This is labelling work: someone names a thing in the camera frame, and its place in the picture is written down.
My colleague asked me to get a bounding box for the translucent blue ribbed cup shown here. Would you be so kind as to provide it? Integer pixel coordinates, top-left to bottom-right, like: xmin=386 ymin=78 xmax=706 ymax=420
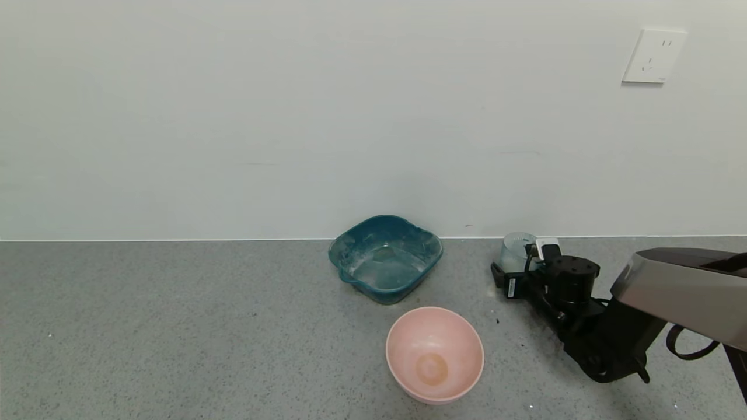
xmin=500 ymin=232 xmax=539 ymax=275

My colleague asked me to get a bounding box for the pink plastic bowl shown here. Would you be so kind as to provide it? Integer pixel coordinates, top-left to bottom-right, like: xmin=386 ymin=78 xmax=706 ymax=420
xmin=385 ymin=306 xmax=485 ymax=405

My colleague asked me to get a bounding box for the teal square plastic basin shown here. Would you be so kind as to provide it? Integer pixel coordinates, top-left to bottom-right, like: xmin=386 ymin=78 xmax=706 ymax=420
xmin=328 ymin=215 xmax=443 ymax=306

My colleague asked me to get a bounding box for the white wall socket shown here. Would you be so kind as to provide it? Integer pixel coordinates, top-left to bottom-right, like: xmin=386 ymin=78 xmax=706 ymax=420
xmin=622 ymin=28 xmax=688 ymax=84

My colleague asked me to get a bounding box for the dark cable loop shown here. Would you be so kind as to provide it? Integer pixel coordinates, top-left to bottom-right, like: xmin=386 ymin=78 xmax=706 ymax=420
xmin=666 ymin=324 xmax=722 ymax=361

